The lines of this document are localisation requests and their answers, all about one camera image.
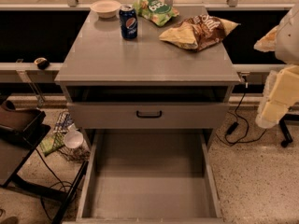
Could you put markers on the brown yellow chip bag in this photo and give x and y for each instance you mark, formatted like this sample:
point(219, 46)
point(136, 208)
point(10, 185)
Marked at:
point(198, 32)

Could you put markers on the blue pepsi can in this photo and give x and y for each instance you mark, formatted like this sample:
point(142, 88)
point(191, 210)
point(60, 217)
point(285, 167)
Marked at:
point(128, 22)

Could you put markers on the beige bowl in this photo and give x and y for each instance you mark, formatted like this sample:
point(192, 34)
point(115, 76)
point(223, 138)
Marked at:
point(105, 9)

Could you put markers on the green chip bag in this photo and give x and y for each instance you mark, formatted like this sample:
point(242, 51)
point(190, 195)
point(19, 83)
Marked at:
point(156, 11)

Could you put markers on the black side table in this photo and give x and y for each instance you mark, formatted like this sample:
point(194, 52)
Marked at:
point(21, 131)

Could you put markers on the grey drawer cabinet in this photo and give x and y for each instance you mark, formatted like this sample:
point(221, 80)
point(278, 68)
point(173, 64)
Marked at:
point(103, 68)

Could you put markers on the closed grey drawer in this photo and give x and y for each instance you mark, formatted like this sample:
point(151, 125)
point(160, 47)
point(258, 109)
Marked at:
point(113, 116)

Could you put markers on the green packet on floor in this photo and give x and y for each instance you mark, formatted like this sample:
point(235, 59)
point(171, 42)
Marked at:
point(52, 143)

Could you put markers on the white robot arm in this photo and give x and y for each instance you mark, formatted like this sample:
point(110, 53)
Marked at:
point(287, 39)

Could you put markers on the open grey bottom drawer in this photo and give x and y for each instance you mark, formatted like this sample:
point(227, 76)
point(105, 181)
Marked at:
point(149, 177)

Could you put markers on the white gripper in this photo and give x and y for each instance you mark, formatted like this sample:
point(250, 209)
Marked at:
point(289, 39)

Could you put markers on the black stand leg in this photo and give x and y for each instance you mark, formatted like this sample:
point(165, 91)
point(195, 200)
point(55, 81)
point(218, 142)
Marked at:
point(283, 127)

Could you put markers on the black drawer handle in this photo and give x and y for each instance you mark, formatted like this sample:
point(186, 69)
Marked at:
point(148, 115)

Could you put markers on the white cup on floor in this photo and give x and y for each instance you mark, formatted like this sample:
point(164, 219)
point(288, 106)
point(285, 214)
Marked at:
point(73, 139)

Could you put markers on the wire mesh basket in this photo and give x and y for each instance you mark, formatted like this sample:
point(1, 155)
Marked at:
point(78, 154)

